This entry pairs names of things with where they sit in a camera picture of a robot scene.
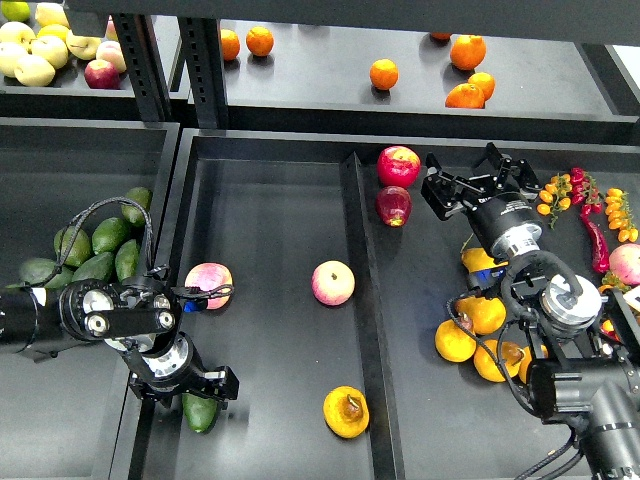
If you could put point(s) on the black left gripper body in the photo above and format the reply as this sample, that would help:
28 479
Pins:
180 364

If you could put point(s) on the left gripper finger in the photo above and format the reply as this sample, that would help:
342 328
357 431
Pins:
221 384
157 390

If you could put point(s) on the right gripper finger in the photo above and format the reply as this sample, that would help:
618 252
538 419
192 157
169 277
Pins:
447 194
506 174

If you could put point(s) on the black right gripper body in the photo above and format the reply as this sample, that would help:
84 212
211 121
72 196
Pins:
505 225

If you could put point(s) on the dark green avocado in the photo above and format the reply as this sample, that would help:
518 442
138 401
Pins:
200 413

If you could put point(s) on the yellow pear with brown top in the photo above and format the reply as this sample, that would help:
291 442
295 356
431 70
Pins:
346 412

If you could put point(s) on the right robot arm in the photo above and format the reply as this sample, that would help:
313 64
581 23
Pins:
584 344

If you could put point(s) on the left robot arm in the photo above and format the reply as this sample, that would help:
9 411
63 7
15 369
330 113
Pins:
138 317

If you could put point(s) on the yellow pear upper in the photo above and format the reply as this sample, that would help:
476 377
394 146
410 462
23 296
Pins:
475 259

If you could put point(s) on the yellow pear middle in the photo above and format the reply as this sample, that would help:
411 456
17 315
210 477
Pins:
486 315

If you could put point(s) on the green avocado narrow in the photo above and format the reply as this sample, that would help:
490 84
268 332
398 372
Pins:
126 259

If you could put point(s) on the dark avocado centre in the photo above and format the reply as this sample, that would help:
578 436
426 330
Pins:
98 267

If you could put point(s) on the yellow pear left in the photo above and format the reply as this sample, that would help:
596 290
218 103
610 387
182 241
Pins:
454 339

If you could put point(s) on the yellow pear right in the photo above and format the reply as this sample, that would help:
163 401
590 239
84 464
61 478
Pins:
524 368

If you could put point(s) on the green avocado round left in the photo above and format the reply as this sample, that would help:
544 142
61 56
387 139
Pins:
81 249

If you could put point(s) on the green avocado upper middle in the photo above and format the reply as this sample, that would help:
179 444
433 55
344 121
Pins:
109 235

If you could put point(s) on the dark avocado left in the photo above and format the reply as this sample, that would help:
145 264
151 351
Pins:
37 271

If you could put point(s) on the green avocado top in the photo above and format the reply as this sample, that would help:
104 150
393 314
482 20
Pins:
142 196

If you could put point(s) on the orange cherry tomato bunch left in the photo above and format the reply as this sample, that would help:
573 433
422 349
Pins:
554 198

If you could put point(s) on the orange cherry tomato bunch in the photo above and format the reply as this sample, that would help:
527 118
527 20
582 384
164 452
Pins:
554 198
620 216

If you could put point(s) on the dark red apple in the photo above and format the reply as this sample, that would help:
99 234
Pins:
393 205

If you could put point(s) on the bright red apple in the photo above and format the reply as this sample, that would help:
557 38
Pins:
398 166

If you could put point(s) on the red cherry tomato bunch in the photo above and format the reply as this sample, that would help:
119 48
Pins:
585 192

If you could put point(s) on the orange shelf front right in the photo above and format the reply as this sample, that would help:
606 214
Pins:
465 95

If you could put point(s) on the orange shelf small right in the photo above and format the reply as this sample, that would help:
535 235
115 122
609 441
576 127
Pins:
485 82

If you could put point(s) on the red chili pepper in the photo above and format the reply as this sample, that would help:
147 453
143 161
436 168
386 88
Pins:
599 249

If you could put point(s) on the orange cherry tomato bunch right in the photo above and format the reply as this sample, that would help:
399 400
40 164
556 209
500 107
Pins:
620 216

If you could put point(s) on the pink apple left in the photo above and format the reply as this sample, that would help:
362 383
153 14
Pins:
208 276

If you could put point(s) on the pink apple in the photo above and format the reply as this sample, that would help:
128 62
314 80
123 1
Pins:
208 276
332 283

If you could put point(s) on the mixed cherry tomato bunch lower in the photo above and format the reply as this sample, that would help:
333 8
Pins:
610 281

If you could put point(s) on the pink apple right edge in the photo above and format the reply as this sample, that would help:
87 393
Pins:
624 263

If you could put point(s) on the black centre tray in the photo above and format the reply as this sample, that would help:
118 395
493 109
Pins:
271 211

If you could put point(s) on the orange shelf centre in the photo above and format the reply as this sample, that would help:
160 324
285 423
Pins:
383 74

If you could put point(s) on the large orange shelf right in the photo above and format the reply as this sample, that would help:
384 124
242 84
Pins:
468 52

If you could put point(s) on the pink apple centre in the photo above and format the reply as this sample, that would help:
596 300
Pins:
332 283

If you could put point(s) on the white label card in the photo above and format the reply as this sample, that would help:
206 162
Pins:
632 298

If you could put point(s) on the black tray divider left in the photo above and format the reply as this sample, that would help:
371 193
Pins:
384 436

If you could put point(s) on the black tray divider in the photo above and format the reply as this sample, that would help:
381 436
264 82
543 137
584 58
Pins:
570 242
384 436

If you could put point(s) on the orange half hidden top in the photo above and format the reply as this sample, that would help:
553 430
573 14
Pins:
440 36

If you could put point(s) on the black tray divider right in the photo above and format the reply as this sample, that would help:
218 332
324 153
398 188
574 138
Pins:
570 242

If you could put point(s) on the black upper right shelf tray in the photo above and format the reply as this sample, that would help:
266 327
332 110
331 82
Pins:
316 80

